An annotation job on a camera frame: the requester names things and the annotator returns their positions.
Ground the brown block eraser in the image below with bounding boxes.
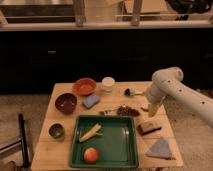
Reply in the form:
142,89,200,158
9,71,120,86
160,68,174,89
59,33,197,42
138,121,161,135

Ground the green plastic tray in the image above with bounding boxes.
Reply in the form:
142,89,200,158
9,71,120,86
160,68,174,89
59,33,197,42
69,115,139,169

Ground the black metal stand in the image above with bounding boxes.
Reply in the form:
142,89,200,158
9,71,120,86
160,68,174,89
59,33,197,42
18,114,30,168

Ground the green pepper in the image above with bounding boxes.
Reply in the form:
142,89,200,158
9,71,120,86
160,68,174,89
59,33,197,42
141,107,149,112

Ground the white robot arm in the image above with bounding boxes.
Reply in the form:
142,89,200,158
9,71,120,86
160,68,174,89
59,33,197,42
145,67,213,128

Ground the blue sponge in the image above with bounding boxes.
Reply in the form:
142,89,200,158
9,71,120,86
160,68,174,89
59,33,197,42
83,94,100,109

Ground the bunch of dark grapes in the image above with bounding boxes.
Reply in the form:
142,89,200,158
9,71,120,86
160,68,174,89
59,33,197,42
100,105,140,117

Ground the red apple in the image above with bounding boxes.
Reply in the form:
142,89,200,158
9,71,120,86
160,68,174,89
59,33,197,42
83,147,98,163

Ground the orange bowl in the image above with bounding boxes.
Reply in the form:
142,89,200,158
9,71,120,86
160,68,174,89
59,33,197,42
73,78,96,96

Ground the dark red bowl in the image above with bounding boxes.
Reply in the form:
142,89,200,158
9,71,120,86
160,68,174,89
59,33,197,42
55,93,77,115

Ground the folded blue cloth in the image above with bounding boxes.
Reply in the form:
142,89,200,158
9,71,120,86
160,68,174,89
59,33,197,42
146,137,173,160

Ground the white handled brush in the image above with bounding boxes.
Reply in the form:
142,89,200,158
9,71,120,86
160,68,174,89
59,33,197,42
124,88,145,97

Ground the white cup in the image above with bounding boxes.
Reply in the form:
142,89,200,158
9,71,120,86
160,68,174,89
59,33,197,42
101,77,115,92

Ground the yellow banana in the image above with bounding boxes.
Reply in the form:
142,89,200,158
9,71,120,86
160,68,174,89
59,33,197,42
79,124,101,142

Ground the wooden table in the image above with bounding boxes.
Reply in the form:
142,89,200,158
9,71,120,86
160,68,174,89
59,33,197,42
31,82,183,171

